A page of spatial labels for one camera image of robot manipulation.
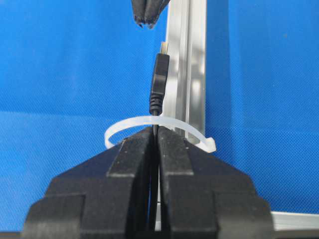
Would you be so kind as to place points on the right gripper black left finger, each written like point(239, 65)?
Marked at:
point(105, 197)

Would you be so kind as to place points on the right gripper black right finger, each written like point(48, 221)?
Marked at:
point(203, 197)

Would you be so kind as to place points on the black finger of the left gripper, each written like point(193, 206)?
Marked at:
point(139, 8)
point(153, 10)

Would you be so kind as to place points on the white zip tie loop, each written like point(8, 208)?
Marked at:
point(206, 144)

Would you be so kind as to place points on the aluminium extrusion frame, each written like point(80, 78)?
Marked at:
point(189, 64)

